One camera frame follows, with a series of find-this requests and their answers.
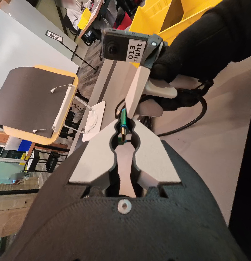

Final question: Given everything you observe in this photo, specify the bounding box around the small yellow bin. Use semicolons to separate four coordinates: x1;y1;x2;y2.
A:
78;8;92;29

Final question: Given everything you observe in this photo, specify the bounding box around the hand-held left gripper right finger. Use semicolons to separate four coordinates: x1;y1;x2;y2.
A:
131;119;182;187

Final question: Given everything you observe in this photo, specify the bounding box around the blue storage bin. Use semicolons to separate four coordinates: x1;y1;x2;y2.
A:
17;140;32;152

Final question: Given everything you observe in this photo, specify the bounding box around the person's right forearm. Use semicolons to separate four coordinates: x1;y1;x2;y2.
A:
225;0;251;63

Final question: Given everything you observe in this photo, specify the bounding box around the braided hdmi cable green plug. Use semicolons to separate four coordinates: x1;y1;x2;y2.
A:
157;90;207;137
119;109;130;142

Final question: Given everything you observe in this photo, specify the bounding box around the person's black clothing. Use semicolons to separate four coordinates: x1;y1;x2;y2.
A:
228;114;251;261

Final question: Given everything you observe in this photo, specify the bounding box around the black pole stand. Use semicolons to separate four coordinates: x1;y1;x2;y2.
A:
62;44;98;74

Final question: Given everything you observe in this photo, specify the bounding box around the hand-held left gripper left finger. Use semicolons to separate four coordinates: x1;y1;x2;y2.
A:
69;120;120;184

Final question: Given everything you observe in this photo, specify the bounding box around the red bin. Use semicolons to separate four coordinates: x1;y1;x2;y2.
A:
117;11;132;31

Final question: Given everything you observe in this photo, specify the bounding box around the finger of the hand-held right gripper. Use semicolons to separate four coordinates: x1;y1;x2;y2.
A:
124;66;152;119

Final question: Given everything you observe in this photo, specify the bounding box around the white stand with clear arms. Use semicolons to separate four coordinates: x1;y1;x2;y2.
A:
64;96;106;142

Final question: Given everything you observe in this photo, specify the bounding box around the thin black cable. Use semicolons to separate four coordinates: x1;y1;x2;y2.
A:
117;98;156;132

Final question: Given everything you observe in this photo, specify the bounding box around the black and white marker sign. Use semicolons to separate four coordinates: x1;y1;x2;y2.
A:
45;30;63;42

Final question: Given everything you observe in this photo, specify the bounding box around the person's right hand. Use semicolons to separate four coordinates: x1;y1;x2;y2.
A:
151;0;232;111

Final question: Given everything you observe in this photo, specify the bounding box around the black coiled cord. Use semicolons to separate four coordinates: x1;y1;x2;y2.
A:
72;102;85;113

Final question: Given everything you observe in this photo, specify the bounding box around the black board with wooden rim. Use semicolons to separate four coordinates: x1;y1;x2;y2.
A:
0;65;79;145

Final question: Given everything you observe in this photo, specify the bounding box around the background wooden-edged table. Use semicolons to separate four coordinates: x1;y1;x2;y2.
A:
79;0;104;39

